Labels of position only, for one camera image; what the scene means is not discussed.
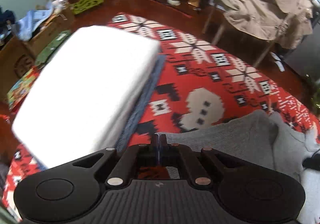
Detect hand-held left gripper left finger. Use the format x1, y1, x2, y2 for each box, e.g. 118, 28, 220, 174
72, 134, 159, 188

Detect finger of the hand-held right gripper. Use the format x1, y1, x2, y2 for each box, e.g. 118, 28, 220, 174
302, 150, 320, 171

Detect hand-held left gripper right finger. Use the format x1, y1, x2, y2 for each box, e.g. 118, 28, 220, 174
159, 134, 247, 187

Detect grey knit sweater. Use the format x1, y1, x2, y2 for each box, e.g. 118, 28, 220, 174
160, 110, 320, 224

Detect folded blue garment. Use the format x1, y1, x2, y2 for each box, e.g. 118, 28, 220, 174
114, 54, 167, 152

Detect red patterned blanket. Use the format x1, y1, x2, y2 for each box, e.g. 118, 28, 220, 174
5, 12, 320, 224

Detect folded white garment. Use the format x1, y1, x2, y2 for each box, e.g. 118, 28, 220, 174
11, 25, 160, 169

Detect white paper scraps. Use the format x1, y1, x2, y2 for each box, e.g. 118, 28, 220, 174
271, 51, 285, 72

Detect grey refrigerator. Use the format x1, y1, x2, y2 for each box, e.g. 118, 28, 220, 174
282, 0, 320, 77

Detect green flat box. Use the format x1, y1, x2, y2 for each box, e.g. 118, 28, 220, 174
35, 30, 72, 67

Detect colourful puzzle box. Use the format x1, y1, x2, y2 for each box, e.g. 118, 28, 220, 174
6, 66, 42, 112

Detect green lattice mat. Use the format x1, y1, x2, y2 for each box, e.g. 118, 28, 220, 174
70, 0, 104, 15

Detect beige jacket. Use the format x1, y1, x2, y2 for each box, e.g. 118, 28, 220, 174
217, 0, 313, 49

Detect cardboard box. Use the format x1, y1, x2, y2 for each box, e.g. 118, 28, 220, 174
0, 6, 75, 94

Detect light blue cloth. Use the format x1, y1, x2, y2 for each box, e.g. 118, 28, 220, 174
16, 0, 69, 40

